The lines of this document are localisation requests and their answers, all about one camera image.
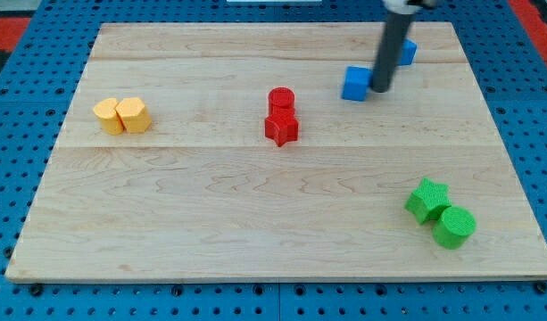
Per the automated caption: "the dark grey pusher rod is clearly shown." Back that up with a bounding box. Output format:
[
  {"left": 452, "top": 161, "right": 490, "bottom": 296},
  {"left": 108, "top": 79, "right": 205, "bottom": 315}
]
[{"left": 371, "top": 11, "right": 414, "bottom": 93}]

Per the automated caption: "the white rod mount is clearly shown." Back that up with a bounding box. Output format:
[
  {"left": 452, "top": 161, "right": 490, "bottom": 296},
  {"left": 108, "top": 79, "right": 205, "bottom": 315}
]
[{"left": 383, "top": 0, "right": 438, "bottom": 14}]

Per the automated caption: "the blue cube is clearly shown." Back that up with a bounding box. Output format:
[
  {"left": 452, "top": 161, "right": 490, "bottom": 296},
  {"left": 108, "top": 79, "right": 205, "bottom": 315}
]
[{"left": 341, "top": 66, "right": 372, "bottom": 102}]

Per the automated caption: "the wooden board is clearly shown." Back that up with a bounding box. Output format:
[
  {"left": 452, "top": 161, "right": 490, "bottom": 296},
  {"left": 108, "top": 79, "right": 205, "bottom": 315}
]
[{"left": 5, "top": 22, "right": 547, "bottom": 284}]

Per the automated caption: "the blue block behind rod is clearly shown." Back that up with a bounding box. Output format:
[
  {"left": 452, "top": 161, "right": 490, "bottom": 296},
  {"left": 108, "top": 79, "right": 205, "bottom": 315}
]
[{"left": 398, "top": 39, "right": 418, "bottom": 66}]

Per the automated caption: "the red cylinder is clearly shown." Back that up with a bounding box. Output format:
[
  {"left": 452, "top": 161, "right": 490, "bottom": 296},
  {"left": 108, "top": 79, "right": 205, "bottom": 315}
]
[{"left": 268, "top": 87, "right": 295, "bottom": 115}]

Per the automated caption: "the red star block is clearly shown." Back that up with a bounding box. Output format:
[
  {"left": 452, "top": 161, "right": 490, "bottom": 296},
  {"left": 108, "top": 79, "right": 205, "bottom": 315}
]
[{"left": 264, "top": 111, "right": 299, "bottom": 147}]

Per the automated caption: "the green star block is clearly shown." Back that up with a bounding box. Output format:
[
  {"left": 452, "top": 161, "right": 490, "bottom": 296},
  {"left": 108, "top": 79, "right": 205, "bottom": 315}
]
[{"left": 404, "top": 177, "right": 452, "bottom": 225}]

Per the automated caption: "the green cylinder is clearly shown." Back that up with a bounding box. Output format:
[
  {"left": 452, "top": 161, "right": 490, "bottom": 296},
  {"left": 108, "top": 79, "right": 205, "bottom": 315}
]
[{"left": 432, "top": 206, "right": 477, "bottom": 250}]

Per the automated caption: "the yellow hexagon block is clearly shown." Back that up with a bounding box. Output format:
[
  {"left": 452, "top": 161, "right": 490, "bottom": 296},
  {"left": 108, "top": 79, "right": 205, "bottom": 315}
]
[{"left": 115, "top": 97, "right": 152, "bottom": 134}]

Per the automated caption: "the yellow half-round block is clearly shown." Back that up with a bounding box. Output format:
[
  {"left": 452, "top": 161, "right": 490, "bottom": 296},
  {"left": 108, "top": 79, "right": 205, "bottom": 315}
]
[{"left": 93, "top": 97, "right": 124, "bottom": 135}]

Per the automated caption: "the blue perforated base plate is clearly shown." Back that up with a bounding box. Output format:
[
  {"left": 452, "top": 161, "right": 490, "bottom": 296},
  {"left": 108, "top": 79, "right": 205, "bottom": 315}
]
[{"left": 0, "top": 0, "right": 547, "bottom": 320}]

